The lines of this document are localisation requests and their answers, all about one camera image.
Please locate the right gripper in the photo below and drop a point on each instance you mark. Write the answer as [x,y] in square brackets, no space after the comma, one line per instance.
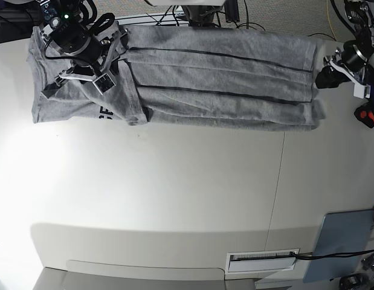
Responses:
[99,45]

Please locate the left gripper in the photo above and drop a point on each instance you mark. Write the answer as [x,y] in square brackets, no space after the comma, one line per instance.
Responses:
[348,65]

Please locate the grey T-shirt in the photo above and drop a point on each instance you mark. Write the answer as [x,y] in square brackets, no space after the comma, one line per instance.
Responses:
[214,77]

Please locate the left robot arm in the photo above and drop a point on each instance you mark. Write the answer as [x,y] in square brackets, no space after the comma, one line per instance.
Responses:
[359,20]

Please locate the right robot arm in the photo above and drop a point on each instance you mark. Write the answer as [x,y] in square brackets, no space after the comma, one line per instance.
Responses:
[76,11]

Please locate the black red clamp tool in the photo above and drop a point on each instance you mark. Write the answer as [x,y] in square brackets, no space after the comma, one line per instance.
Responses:
[365,114]

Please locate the black device bottom right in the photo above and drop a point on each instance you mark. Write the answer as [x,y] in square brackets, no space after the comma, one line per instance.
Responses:
[352,282]

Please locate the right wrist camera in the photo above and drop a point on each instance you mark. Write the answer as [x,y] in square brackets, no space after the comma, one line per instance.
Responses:
[104,82]

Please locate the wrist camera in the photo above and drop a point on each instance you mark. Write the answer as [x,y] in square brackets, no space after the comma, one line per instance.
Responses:
[104,82]
[361,91]

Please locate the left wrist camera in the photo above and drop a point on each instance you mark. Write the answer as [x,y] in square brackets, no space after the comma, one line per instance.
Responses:
[361,91]

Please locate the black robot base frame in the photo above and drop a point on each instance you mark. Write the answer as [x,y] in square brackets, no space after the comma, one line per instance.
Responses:
[214,16]

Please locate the white table cable grommet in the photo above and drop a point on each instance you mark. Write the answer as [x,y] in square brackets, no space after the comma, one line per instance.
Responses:
[259,262]

